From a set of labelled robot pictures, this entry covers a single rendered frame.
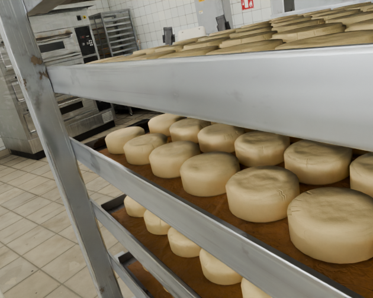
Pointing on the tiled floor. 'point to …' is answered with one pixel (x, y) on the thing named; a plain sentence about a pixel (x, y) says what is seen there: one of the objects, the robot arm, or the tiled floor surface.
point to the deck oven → (69, 117)
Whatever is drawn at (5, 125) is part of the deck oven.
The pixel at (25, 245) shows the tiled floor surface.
